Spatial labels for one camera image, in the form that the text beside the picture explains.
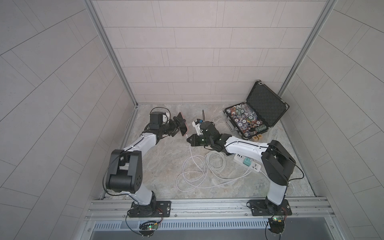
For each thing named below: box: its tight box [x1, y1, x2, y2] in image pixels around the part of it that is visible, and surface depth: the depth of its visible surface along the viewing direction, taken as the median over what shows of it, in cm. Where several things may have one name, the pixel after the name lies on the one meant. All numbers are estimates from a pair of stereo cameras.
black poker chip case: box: [223, 80, 290, 140], surface depth 102 cm
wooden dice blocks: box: [252, 134, 263, 142], surface depth 96 cm
